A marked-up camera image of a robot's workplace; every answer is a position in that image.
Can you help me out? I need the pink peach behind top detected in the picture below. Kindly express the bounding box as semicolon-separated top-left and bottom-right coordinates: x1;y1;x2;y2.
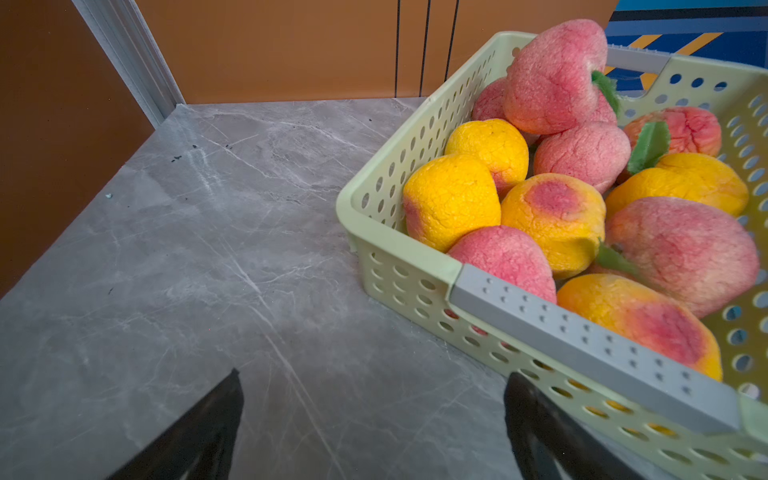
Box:
471;77;507;121

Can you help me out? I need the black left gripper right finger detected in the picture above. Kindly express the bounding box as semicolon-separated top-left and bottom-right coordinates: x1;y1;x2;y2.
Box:
504;372;641;479

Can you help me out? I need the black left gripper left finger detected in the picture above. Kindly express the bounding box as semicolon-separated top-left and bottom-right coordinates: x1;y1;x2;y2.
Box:
109;369;244;479

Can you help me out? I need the yellow peach front left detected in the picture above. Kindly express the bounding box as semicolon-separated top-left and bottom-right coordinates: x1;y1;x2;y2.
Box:
403;154;501;253

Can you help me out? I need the aluminium corner post left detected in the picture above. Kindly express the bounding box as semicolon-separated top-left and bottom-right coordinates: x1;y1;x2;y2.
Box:
73;0;185;128

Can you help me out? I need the light green perforated basket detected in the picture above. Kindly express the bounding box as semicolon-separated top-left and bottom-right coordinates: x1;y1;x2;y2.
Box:
336;31;767;479

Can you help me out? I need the pink peach front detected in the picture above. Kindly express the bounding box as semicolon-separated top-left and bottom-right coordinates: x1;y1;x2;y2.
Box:
447;225;556;303

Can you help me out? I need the yellow peach with red spot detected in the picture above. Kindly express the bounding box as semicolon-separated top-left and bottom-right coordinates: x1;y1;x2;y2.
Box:
501;173;606;280

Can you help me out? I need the yellow peach upper left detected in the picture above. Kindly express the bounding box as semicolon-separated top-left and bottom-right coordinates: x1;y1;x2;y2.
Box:
444;119;529;199

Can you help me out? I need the pink peach centre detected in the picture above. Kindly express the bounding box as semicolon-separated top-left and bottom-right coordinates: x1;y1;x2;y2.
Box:
533;121;632;194

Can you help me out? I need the large pink peach top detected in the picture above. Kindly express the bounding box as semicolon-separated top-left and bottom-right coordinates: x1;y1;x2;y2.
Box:
503;19;618;135

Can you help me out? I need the pink peach far right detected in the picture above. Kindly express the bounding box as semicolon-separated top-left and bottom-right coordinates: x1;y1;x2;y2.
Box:
624;107;722;175

